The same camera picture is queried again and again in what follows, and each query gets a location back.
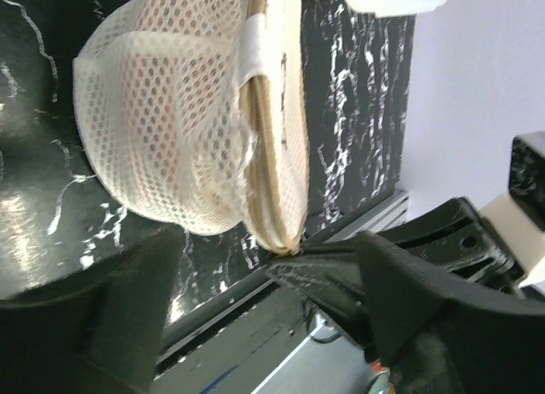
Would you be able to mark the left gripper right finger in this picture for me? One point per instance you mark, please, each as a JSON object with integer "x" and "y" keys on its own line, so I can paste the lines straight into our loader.
{"x": 439, "y": 333}

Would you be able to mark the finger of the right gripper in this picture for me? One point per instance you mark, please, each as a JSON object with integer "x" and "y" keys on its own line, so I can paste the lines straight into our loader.
{"x": 328, "y": 275}

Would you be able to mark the white mesh laundry bag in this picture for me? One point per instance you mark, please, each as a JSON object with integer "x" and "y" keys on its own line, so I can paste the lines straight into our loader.
{"x": 192, "y": 112}

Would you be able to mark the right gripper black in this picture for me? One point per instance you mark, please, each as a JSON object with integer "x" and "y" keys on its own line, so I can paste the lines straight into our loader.
{"x": 455, "y": 237}

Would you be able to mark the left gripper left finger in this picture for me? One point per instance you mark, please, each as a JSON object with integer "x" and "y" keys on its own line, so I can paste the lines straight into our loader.
{"x": 96, "y": 331}

